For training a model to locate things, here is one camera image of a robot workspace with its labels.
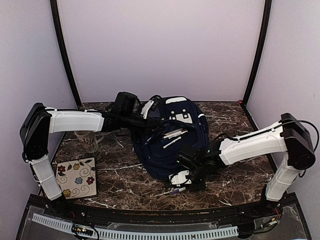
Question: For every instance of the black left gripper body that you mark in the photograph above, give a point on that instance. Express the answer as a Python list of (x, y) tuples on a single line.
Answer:
[(140, 127)]

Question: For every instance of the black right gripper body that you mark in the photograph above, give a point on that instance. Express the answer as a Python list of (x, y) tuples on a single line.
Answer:
[(199, 174)]

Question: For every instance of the purple capped white marker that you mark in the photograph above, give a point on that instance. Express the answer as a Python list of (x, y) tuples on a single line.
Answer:
[(178, 190)]

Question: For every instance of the navy blue backpack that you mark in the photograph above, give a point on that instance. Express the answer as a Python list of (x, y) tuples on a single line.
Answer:
[(182, 124)]

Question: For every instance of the blue capped white marker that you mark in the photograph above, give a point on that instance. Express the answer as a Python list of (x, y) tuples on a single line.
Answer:
[(172, 142)]

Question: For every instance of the red capped white marker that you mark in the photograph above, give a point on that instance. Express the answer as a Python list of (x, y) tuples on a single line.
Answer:
[(173, 133)]

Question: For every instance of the black capped white marker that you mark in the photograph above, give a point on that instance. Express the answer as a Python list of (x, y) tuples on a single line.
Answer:
[(172, 137)]

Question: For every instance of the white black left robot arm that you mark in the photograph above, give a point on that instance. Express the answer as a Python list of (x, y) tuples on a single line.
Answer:
[(42, 122)]

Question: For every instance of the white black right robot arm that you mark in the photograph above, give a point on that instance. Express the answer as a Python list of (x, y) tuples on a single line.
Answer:
[(287, 136)]

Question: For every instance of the cream floral mug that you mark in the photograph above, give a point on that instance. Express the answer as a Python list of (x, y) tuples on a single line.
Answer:
[(89, 140)]

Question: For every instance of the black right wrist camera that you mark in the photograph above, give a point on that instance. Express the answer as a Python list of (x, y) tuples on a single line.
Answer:
[(188, 158)]

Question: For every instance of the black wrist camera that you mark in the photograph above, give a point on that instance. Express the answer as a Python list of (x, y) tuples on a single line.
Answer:
[(188, 158), (124, 102)]

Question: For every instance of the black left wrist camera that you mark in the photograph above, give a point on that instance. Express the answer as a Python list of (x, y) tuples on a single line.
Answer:
[(124, 102)]

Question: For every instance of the white slotted cable duct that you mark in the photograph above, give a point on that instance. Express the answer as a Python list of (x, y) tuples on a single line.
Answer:
[(121, 231)]

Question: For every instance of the black front rail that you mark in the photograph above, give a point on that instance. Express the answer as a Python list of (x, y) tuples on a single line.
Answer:
[(92, 212)]

